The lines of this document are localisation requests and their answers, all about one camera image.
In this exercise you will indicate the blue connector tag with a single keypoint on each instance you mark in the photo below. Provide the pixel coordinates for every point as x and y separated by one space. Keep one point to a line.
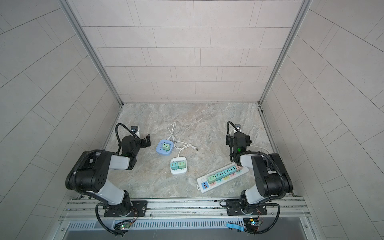
235 227

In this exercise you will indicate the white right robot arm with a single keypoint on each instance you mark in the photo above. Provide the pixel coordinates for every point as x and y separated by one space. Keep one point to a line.
272 181

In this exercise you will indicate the right circuit board with wires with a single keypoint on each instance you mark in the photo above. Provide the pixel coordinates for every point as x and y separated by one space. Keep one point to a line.
252 225

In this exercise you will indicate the dark teal plug adapter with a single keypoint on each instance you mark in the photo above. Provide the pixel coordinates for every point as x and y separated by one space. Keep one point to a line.
218 176

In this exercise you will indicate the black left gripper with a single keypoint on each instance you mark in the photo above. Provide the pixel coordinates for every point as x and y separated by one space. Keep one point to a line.
144 145

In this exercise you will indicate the blue square power socket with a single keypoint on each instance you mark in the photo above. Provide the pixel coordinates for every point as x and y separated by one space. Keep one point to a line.
159 148

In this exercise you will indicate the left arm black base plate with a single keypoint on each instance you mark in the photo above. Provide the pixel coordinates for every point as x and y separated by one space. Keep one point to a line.
136 209

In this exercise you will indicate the metal corner wall profile right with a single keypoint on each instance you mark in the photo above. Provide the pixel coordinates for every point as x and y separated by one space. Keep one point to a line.
289 41

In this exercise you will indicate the metal corner wall profile left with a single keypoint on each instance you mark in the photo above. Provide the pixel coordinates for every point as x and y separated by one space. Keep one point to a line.
88 47

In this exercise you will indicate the white multicolour power strip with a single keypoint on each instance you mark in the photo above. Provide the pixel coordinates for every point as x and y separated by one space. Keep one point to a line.
202 183

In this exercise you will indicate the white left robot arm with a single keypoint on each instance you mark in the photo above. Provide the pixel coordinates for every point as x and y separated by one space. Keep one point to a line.
89 177

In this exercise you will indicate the white square power socket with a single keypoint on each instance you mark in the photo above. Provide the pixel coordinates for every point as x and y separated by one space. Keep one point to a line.
178 171

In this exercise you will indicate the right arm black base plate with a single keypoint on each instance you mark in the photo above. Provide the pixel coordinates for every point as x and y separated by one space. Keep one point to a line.
237 207

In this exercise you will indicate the light teal plug adapter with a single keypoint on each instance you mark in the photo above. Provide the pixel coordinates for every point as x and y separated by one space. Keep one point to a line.
226 173

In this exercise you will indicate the circuit board with wires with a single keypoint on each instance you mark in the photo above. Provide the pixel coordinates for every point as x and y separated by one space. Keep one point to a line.
252 225
122 226

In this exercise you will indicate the left circuit board with wires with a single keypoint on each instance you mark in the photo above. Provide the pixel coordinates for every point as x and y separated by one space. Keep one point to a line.
122 226

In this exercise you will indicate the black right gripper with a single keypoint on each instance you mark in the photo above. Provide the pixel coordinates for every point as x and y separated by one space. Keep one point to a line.
231 138

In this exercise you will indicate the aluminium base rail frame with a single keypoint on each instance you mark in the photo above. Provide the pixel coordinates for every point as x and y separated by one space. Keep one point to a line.
187 219

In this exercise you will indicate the metal corner wall profile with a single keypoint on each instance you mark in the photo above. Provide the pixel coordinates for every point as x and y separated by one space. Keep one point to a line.
88 47
289 41

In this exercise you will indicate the green plug adapter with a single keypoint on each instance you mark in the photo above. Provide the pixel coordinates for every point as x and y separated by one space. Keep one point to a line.
166 147

